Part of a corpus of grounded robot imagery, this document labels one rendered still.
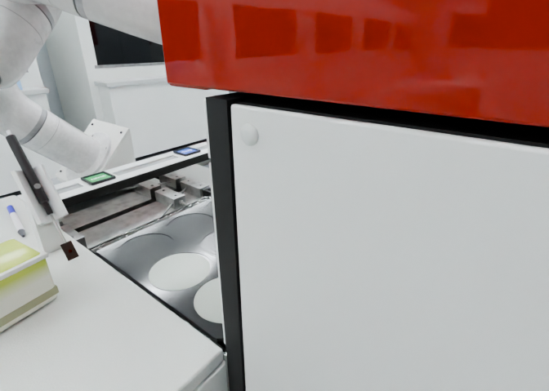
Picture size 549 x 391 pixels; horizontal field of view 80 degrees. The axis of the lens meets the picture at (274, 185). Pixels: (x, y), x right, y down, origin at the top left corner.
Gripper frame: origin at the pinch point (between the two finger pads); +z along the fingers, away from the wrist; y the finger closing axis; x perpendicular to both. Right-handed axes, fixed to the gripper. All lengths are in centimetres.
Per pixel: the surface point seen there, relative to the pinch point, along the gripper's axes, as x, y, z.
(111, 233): -35.5, -2.8, 11.3
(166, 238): -21.6, 0.9, 9.5
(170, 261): -18.0, 8.2, 9.3
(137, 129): -175, -284, 62
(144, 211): -33.0, -13.1, 11.5
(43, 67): -288, -315, 0
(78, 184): -46.3, -10.9, 3.6
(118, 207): -38.5, -11.8, 9.8
